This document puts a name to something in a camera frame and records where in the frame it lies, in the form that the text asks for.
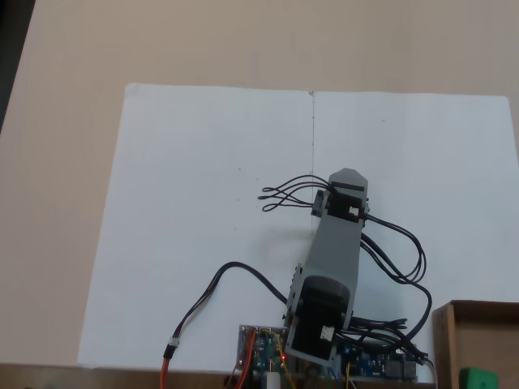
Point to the green dice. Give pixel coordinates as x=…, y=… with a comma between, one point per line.
x=478, y=379

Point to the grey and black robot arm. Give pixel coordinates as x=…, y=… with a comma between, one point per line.
x=336, y=243

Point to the white paper sheet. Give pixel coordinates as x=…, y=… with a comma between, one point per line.
x=182, y=202

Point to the blue circuit board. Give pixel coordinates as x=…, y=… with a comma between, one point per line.
x=381, y=364

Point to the brown cardboard box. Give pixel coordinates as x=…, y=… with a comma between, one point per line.
x=478, y=332

